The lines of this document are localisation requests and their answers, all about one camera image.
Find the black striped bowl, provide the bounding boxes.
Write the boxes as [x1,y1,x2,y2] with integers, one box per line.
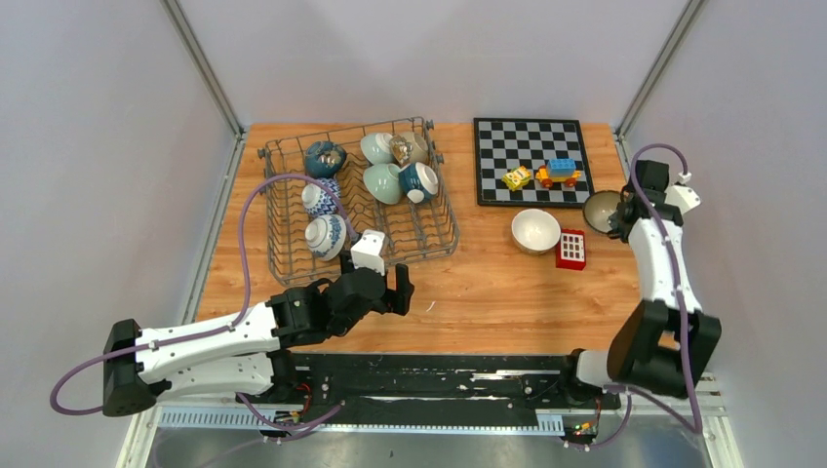
[582,190,621,234]

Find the blue floral white bowl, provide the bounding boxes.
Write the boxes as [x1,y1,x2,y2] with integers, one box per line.
[304,214,346,261]

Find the cream beige bowl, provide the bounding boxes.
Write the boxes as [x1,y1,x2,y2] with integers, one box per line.
[511,209,562,254]

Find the dark blue white bowl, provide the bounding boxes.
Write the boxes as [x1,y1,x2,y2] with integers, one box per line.
[399,162,439,204]

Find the grey wire dish rack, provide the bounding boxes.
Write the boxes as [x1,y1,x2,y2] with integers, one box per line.
[257,116,459,287]

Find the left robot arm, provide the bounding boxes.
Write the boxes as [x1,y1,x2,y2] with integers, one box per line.
[102,264,415,417]

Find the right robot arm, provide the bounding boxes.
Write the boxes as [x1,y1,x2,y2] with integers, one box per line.
[556,160,722,408]

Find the red white toy block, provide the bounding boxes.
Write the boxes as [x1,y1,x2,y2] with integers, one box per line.
[555,229,586,271]

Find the orange blue toy car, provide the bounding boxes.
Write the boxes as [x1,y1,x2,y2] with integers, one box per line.
[534,159,581,189]

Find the black white checkerboard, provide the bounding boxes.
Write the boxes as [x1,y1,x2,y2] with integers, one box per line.
[473,117,595,208]

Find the blue zigzag pattern bowl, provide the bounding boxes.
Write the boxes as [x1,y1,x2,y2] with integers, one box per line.
[301,177,341,218]

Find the yellow toy block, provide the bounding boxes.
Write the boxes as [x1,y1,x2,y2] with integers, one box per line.
[501,166,532,191]

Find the pale green bowl middle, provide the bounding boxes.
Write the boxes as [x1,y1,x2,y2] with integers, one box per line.
[363,164,403,205]

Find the pale green bowl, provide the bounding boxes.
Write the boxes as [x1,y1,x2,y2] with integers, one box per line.
[360,133,396,165]
[363,164,403,205]

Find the dark teal glazed bowl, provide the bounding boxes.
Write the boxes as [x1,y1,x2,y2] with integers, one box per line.
[303,140,347,178]

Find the pale green bowl rear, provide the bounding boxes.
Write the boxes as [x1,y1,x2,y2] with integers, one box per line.
[360,133,396,165]

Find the beige speckled bowl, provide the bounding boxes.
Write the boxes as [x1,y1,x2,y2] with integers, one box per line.
[389,132,430,166]

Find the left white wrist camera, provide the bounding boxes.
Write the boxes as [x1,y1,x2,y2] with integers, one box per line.
[350,229,386,276]

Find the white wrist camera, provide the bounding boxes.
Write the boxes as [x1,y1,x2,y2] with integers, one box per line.
[350,229,386,276]
[665,172,702,215]

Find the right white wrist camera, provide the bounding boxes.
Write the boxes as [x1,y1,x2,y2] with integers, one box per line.
[665,172,702,215]

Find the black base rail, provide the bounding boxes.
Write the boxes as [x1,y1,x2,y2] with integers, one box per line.
[138,351,725,435]

